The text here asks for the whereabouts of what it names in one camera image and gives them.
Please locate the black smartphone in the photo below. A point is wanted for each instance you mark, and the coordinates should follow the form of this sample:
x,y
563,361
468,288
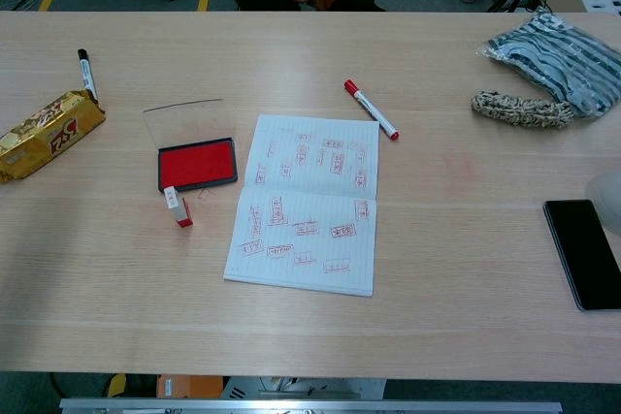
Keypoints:
x,y
582,254

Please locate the red white marker pen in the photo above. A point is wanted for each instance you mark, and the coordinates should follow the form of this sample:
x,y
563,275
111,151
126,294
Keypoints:
x,y
370,107

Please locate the small white red stamp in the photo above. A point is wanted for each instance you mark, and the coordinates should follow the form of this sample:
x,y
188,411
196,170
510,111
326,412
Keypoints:
x,y
178,208

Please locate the orange box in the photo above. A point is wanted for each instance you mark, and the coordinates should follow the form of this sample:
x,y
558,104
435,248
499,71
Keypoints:
x,y
194,386

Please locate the aluminium rail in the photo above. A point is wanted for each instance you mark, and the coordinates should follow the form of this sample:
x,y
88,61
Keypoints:
x,y
310,408

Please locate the open lined stamped notebook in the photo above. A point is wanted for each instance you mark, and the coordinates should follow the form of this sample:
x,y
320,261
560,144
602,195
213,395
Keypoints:
x,y
301,230

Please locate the gold snack package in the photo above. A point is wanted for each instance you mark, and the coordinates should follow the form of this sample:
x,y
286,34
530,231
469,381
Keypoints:
x,y
43,137

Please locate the red ink pad clear lid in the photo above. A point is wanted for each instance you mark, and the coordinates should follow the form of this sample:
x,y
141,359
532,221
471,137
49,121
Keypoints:
x,y
196,164

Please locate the striped cloth in plastic bag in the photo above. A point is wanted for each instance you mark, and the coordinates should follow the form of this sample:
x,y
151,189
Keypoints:
x,y
553,60

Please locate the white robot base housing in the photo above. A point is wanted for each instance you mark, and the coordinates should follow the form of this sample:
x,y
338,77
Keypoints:
x,y
301,387

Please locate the black white marker pen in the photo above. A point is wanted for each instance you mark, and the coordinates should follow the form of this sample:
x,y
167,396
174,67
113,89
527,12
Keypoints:
x,y
86,72

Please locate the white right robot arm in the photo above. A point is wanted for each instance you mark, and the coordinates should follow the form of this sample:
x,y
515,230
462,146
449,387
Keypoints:
x,y
609,200

